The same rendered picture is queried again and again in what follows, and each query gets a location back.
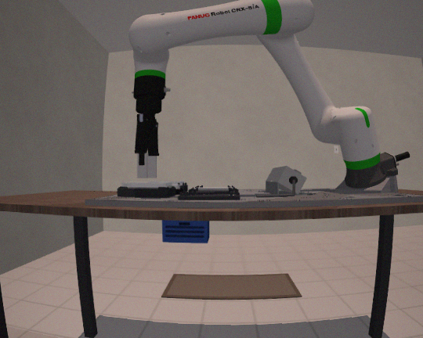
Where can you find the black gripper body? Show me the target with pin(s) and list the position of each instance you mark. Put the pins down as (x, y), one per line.
(144, 105)

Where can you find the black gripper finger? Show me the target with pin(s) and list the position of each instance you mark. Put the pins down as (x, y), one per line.
(153, 152)
(142, 139)

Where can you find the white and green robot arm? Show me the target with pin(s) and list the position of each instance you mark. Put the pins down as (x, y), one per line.
(275, 23)

